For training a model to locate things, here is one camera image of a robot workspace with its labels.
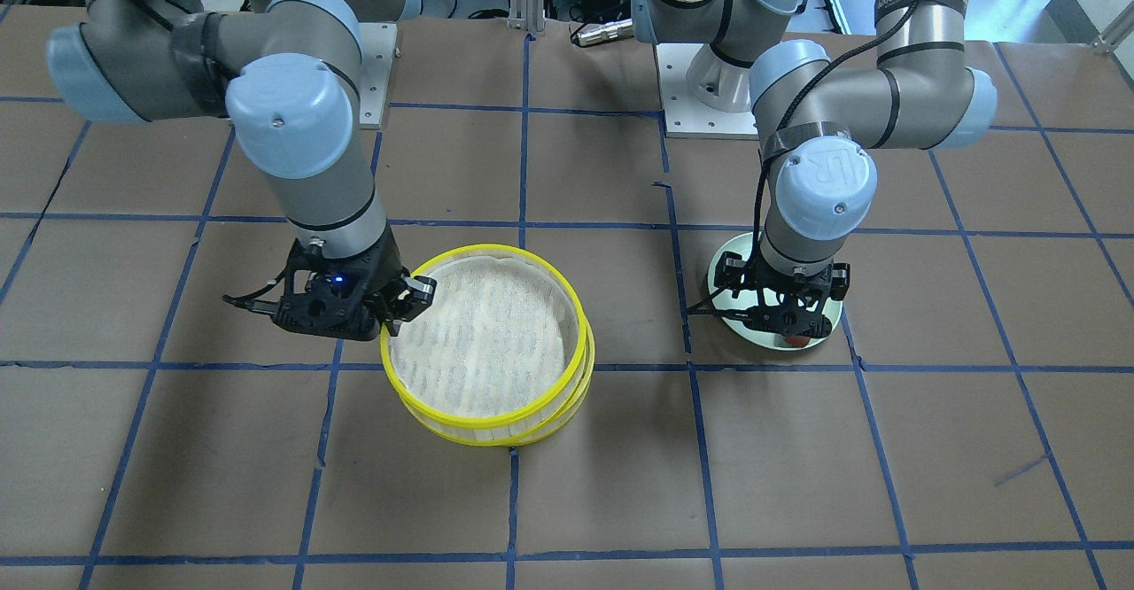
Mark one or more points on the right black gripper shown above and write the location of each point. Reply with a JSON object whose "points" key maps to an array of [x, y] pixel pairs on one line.
{"points": [[384, 264]]}

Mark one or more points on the brown steamed bun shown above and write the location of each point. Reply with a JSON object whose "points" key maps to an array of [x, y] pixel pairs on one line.
{"points": [[794, 341]]}

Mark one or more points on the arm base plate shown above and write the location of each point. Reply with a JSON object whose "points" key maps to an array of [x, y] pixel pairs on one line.
{"points": [[380, 49], [703, 96]]}

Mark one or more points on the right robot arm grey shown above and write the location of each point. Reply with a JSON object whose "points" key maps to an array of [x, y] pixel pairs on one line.
{"points": [[289, 81]]}

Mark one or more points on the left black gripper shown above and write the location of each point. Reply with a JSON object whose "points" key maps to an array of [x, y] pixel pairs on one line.
{"points": [[732, 275]]}

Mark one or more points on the silver cylindrical connector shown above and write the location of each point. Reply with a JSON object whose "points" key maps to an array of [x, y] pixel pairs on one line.
{"points": [[599, 33]]}

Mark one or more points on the light green plate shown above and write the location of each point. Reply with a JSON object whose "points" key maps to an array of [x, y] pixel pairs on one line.
{"points": [[743, 245]]}

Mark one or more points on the white steamer cloth liner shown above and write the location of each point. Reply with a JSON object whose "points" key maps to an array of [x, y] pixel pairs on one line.
{"points": [[499, 335]]}

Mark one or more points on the yellow steamer layer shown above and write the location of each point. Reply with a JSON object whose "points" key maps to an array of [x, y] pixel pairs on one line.
{"points": [[497, 251], [536, 426]]}

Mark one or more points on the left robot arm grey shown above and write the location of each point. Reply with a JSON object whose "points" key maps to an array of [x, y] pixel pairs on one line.
{"points": [[818, 120]]}

